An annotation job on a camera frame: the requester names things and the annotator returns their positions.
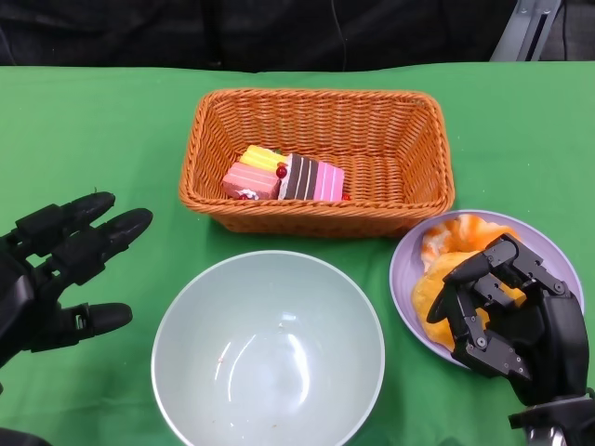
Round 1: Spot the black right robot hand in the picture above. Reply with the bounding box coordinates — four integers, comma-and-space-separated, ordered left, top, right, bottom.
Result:
426, 234, 591, 408

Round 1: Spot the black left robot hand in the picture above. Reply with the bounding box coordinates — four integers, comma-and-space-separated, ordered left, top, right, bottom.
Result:
0, 191, 154, 371

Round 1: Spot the orange striped bread bun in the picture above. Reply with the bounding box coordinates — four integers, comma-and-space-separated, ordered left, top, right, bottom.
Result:
412, 250, 529, 352

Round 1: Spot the orange striped ring bread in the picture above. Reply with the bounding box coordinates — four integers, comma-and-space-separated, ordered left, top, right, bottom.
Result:
421, 215, 520, 270

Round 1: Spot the lilac plate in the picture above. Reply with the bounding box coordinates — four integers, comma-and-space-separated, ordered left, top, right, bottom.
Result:
389, 208, 585, 371

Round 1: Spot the grey bowl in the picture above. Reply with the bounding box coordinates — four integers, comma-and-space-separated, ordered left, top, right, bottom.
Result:
151, 250, 386, 446

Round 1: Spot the brown pink layered cake slice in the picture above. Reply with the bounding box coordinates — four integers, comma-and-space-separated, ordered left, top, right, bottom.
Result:
277, 152, 348, 203

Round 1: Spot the orange wicker basket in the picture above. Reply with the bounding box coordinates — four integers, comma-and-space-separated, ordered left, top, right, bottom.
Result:
178, 87, 456, 238

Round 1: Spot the green tablecloth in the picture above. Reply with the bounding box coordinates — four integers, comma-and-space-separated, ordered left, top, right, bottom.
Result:
0, 62, 595, 446

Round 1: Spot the black backdrop curtain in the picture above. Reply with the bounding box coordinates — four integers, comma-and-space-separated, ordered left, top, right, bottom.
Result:
0, 0, 520, 74

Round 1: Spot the grey metal frame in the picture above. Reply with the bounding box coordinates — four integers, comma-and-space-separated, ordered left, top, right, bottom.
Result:
490, 0, 566, 63

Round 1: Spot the thin black hanging cable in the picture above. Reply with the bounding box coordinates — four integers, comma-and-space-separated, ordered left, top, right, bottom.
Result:
330, 0, 350, 71

